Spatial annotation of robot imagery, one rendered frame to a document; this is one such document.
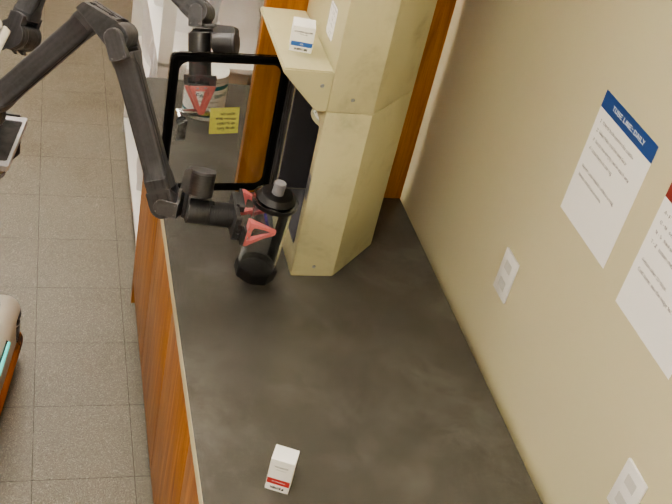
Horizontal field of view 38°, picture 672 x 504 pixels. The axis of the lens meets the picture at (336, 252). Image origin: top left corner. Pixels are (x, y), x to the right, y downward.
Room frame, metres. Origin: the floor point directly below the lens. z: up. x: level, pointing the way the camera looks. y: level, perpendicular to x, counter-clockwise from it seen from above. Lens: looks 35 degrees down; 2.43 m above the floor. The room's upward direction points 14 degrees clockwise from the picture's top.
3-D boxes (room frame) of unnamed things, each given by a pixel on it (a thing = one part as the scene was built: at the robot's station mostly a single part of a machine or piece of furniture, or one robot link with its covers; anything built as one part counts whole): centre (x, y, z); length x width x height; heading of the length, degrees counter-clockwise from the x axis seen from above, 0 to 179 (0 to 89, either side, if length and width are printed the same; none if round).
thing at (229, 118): (2.17, 0.36, 1.19); 0.30 x 0.01 x 0.40; 116
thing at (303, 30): (2.04, 0.19, 1.54); 0.05 x 0.05 x 0.06; 10
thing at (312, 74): (2.09, 0.21, 1.46); 0.32 x 0.12 x 0.10; 21
